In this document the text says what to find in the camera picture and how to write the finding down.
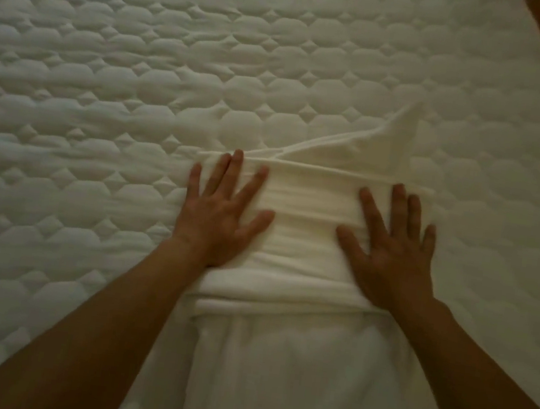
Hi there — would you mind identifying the person's right hand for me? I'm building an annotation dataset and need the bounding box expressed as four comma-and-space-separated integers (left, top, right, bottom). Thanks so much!
326, 175, 449, 319

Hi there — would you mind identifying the person's left hand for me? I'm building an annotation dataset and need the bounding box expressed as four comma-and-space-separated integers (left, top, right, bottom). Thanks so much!
167, 142, 283, 278

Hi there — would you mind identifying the white towel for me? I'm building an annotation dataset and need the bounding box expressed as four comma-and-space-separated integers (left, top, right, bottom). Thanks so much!
114, 66, 508, 409

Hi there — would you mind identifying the person's left forearm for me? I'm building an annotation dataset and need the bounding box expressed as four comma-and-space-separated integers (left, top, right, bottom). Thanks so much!
0, 213, 209, 409

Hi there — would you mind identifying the person's right forearm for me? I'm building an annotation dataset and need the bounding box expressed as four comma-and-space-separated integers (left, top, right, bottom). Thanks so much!
379, 292, 540, 409

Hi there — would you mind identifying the white quilted mattress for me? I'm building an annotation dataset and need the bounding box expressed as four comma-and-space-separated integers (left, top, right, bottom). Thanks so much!
0, 0, 540, 409

